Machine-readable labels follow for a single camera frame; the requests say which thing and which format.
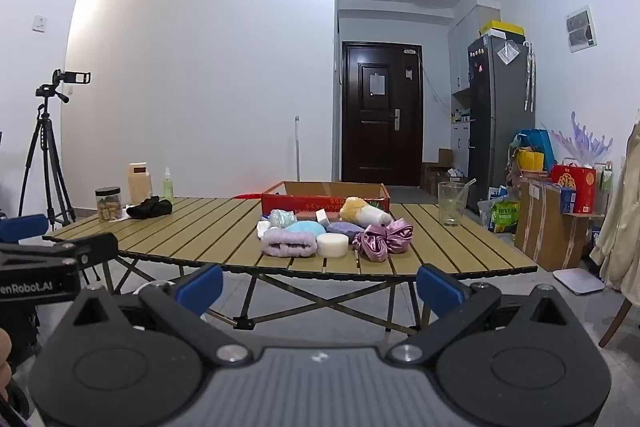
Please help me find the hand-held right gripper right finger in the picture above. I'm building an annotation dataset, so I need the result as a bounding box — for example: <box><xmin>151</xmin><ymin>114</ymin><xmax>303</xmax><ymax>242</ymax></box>
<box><xmin>386</xmin><ymin>263</ymin><xmax>572</xmax><ymax>367</ymax></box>

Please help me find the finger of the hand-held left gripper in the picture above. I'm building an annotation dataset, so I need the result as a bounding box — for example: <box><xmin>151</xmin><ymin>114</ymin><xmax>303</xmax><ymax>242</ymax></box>
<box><xmin>42</xmin><ymin>233</ymin><xmax>119</xmax><ymax>267</ymax></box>
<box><xmin>0</xmin><ymin>214</ymin><xmax>49</xmax><ymax>243</ymax></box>

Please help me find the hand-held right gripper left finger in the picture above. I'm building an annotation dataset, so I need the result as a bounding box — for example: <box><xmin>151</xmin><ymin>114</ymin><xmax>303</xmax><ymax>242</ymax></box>
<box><xmin>72</xmin><ymin>263</ymin><xmax>254</xmax><ymax>369</ymax></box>

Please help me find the lilac towel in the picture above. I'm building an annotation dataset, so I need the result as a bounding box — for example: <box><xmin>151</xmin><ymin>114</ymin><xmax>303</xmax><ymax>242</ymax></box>
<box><xmin>260</xmin><ymin>228</ymin><xmax>319</xmax><ymax>257</ymax></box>

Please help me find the teal plastic packet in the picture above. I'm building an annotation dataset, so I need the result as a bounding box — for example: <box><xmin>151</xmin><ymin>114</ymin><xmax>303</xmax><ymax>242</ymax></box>
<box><xmin>268</xmin><ymin>208</ymin><xmax>299</xmax><ymax>228</ymax></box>

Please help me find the white round sponge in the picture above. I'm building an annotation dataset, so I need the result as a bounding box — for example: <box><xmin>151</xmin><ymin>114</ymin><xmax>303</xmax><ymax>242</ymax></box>
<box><xmin>315</xmin><ymin>233</ymin><xmax>350</xmax><ymax>258</ymax></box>

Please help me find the yellow and white plush toy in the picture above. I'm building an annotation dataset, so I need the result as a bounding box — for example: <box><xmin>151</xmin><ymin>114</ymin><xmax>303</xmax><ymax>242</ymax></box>
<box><xmin>338</xmin><ymin>196</ymin><xmax>394</xmax><ymax>228</ymax></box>

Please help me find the red cardboard box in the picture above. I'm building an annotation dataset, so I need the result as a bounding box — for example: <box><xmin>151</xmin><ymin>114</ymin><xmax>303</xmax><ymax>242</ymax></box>
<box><xmin>260</xmin><ymin>180</ymin><xmax>392</xmax><ymax>221</ymax></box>

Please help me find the person's left hand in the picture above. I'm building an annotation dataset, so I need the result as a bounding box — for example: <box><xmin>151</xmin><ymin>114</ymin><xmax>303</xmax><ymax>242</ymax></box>
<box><xmin>0</xmin><ymin>328</ymin><xmax>12</xmax><ymax>375</ymax></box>

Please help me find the clear snack jar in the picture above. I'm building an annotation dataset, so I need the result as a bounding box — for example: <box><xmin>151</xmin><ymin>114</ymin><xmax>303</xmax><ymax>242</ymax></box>
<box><xmin>94</xmin><ymin>186</ymin><xmax>124</xmax><ymax>223</ymax></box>

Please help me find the wooden folding table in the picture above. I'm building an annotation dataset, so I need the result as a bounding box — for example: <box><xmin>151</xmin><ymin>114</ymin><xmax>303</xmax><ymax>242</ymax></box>
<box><xmin>42</xmin><ymin>195</ymin><xmax>539</xmax><ymax>336</ymax></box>

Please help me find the black cloth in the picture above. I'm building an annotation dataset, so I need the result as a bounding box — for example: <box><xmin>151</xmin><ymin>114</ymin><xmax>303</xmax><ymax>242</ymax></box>
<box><xmin>125</xmin><ymin>195</ymin><xmax>174</xmax><ymax>221</ymax></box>

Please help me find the beige plastic bottle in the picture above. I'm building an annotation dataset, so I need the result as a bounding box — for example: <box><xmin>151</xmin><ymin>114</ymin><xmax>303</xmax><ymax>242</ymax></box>
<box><xmin>127</xmin><ymin>162</ymin><xmax>153</xmax><ymax>206</ymax></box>

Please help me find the clear glass pitcher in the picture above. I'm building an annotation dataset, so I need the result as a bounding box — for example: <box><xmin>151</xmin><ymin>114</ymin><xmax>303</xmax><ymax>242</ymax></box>
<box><xmin>437</xmin><ymin>179</ymin><xmax>476</xmax><ymax>228</ymax></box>

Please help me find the green printed bag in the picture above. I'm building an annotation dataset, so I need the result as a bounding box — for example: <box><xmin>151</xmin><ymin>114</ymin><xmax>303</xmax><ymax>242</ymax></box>
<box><xmin>487</xmin><ymin>199</ymin><xmax>521</xmax><ymax>234</ymax></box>

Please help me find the open cardboard box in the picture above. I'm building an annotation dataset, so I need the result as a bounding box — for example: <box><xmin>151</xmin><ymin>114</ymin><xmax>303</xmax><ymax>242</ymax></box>
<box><xmin>421</xmin><ymin>149</ymin><xmax>469</xmax><ymax>197</ymax></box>

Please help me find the large cardboard box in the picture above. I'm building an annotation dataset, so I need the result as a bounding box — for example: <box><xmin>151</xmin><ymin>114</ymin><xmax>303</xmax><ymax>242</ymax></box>
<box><xmin>513</xmin><ymin>176</ymin><xmax>591</xmax><ymax>272</ymax></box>

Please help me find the light blue towel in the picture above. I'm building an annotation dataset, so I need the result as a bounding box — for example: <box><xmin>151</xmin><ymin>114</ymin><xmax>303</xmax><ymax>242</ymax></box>
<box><xmin>284</xmin><ymin>220</ymin><xmax>327</xmax><ymax>238</ymax></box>

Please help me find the white bathroom scale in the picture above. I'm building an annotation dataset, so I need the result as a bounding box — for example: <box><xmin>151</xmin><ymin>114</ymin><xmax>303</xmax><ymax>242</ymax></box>
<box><xmin>553</xmin><ymin>267</ymin><xmax>607</xmax><ymax>296</ymax></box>

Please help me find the yellow bag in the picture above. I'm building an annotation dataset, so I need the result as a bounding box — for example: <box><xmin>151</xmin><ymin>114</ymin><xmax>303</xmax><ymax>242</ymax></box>
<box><xmin>514</xmin><ymin>148</ymin><xmax>545</xmax><ymax>173</ymax></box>

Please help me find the dark brown door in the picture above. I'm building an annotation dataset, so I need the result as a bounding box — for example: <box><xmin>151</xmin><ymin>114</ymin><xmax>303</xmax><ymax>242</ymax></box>
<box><xmin>341</xmin><ymin>40</ymin><xmax>425</xmax><ymax>187</ymax></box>

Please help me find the grey refrigerator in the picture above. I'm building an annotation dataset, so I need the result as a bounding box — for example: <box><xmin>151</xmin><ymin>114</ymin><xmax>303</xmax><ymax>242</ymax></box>
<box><xmin>467</xmin><ymin>34</ymin><xmax>536</xmax><ymax>216</ymax></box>

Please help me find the red gift box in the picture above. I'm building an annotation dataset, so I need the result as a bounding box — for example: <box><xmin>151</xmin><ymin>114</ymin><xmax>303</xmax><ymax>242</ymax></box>
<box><xmin>550</xmin><ymin>162</ymin><xmax>597</xmax><ymax>214</ymax></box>

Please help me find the white mop pole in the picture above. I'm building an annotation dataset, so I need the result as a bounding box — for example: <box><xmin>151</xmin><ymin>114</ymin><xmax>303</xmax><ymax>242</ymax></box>
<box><xmin>293</xmin><ymin>115</ymin><xmax>302</xmax><ymax>183</ymax></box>

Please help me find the blue bag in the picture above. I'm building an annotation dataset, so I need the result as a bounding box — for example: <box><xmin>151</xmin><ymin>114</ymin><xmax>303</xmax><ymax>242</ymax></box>
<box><xmin>514</xmin><ymin>129</ymin><xmax>556</xmax><ymax>173</ymax></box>

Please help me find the wooden chair leg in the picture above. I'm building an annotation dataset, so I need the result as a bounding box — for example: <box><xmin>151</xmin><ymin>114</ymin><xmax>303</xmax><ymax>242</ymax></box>
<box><xmin>598</xmin><ymin>296</ymin><xmax>634</xmax><ymax>349</ymax></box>

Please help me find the cream coat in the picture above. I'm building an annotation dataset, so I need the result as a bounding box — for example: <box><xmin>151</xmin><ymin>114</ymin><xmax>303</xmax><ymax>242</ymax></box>
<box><xmin>589</xmin><ymin>109</ymin><xmax>640</xmax><ymax>293</ymax></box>

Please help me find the purple decorative plant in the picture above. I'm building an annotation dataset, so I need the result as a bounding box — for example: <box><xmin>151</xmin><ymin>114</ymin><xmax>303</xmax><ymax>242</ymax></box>
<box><xmin>547</xmin><ymin>110</ymin><xmax>614</xmax><ymax>168</ymax></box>

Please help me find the hanging white umbrella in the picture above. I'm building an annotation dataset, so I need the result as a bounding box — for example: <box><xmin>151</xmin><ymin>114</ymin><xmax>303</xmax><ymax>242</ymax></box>
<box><xmin>522</xmin><ymin>40</ymin><xmax>536</xmax><ymax>112</ymax></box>

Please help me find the clear plastic bag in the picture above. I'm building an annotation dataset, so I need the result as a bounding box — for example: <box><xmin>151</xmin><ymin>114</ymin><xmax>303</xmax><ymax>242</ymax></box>
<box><xmin>497</xmin><ymin>39</ymin><xmax>521</xmax><ymax>67</ymax></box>

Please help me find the yellow box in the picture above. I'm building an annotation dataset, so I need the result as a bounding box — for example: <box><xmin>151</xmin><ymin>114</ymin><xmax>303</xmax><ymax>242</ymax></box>
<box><xmin>479</xmin><ymin>20</ymin><xmax>526</xmax><ymax>39</ymax></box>

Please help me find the black camera tripod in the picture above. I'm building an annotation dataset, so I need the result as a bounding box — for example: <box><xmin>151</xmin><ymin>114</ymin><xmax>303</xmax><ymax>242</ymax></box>
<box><xmin>19</xmin><ymin>86</ymin><xmax>77</xmax><ymax>229</ymax></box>

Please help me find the black video camera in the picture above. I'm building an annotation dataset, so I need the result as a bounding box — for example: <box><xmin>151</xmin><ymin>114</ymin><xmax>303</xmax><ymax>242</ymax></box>
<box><xmin>52</xmin><ymin>69</ymin><xmax>92</xmax><ymax>87</ymax></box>

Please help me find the white wall cabinet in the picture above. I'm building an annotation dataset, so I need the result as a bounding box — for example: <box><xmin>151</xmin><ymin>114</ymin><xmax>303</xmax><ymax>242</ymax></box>
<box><xmin>448</xmin><ymin>9</ymin><xmax>481</xmax><ymax>96</ymax></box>

